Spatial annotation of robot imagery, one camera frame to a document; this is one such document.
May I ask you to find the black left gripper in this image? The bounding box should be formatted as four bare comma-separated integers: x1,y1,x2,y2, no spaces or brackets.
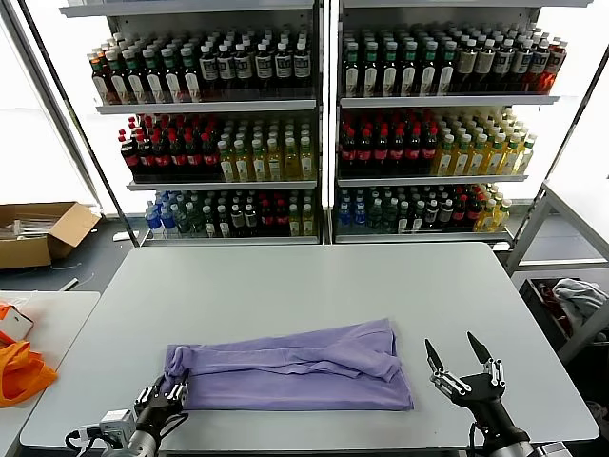
134,373,190,435

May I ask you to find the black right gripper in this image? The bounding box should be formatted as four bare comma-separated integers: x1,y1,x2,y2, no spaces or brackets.
423,330,530,447

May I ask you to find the plain purple T-shirt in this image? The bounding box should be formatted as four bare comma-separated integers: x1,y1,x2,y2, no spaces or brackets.
164,317,415,413

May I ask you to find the black plastic crate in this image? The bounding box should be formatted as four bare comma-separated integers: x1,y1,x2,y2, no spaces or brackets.
517,275,609,356

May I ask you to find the red garment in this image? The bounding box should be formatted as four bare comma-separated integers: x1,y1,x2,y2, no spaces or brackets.
536,281,559,306

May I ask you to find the white grey garment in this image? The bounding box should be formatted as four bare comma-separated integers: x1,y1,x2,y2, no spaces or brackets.
550,277,609,329

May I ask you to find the orange cloth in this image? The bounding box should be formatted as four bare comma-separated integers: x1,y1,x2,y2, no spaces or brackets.
0,338,59,408

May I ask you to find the orange and white carton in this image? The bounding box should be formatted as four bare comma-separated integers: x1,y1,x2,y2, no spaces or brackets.
0,298,34,342

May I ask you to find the small cola bottle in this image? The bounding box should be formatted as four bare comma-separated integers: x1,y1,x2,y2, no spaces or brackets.
273,202,289,238
465,194,481,232
258,202,274,238
451,195,467,232

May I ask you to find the open cardboard box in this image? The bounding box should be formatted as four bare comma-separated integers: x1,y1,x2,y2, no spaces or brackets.
0,200,102,270

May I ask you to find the white packing material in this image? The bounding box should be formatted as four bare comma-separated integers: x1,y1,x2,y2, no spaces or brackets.
0,214,66,239

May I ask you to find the large yellow juice bottle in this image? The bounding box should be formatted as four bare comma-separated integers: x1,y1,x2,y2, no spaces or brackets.
450,133,472,176
249,138,267,183
433,133,456,176
233,138,252,183
514,134,537,175
466,133,488,176
500,133,522,175
483,133,505,176
282,137,301,182
298,136,316,181
265,137,284,182
217,138,236,183

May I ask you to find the large cola bottle red cap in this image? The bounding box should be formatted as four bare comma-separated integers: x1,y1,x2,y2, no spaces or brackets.
151,131,170,178
404,127,423,173
199,130,219,178
356,127,374,173
184,131,203,178
340,127,358,173
118,132,140,178
421,127,439,173
167,131,187,178
372,127,390,173
135,131,155,178
388,127,407,173

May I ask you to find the dark diagonal metal pole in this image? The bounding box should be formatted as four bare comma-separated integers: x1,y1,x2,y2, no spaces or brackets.
508,42,609,251
17,0,140,248

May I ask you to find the grey diagonal metal beam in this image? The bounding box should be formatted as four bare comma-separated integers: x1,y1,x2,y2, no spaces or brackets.
0,0,118,218

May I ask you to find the grey metal shelving unit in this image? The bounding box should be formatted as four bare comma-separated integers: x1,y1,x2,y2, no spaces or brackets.
57,0,329,248
331,0,596,245

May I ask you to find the dark tea bottle green cap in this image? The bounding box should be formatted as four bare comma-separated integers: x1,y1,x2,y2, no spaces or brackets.
437,41,457,98
400,41,420,98
104,49,128,104
141,46,166,103
381,41,401,98
343,41,363,98
121,47,147,104
419,41,440,98
362,41,382,98
160,45,185,103
179,45,203,102

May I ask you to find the red drink bottle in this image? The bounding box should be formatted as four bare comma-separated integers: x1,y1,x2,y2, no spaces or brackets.
541,40,568,94

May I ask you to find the reddish tea bottle white label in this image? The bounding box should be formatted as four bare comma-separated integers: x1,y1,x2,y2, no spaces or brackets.
88,50,109,105

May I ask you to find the dark bottle beige label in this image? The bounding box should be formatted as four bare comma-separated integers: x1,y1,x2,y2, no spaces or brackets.
475,38,499,94
455,38,480,94

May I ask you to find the dark bottle grey label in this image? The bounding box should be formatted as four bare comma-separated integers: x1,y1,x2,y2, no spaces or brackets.
511,39,537,94
493,38,518,94
527,40,553,94

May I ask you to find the dark bottle black white label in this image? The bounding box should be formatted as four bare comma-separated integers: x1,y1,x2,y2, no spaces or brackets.
292,40,312,97
253,41,273,98
198,42,219,99
273,40,293,97
233,41,253,98
216,42,236,99

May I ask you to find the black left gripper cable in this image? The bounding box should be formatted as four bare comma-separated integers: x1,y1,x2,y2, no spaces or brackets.
159,412,190,437

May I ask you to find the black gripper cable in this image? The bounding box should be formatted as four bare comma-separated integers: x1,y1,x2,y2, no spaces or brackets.
468,421,491,457
159,412,190,437

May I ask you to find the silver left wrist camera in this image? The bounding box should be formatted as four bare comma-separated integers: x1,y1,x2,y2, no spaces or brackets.
97,407,138,435

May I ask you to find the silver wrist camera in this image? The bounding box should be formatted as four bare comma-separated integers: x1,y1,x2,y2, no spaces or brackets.
97,407,138,435
532,441,571,457

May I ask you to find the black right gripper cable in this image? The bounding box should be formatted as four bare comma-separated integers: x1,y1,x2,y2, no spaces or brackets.
468,421,491,457

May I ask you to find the black left camera cable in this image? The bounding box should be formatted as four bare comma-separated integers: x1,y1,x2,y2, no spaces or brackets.
64,425,104,452

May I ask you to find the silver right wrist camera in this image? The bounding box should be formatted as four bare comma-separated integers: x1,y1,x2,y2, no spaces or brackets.
532,441,571,457

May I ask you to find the grey metal frame table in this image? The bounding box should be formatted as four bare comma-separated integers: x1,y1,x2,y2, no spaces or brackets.
502,179,609,366

